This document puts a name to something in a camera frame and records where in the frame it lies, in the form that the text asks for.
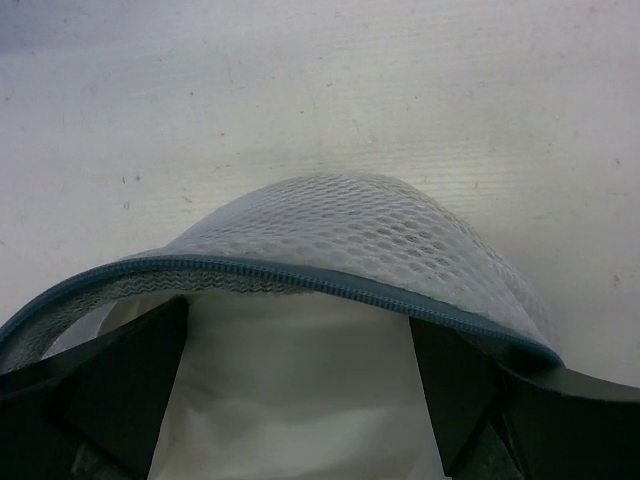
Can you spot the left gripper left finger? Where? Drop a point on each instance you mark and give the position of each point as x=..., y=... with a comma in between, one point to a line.
x=94, y=411

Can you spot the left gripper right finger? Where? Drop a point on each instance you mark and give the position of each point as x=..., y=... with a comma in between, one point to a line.
x=499, y=412

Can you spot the white bra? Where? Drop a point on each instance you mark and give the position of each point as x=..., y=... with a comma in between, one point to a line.
x=298, y=386

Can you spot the white mesh laundry bag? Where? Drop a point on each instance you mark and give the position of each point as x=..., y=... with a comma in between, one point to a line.
x=363, y=237

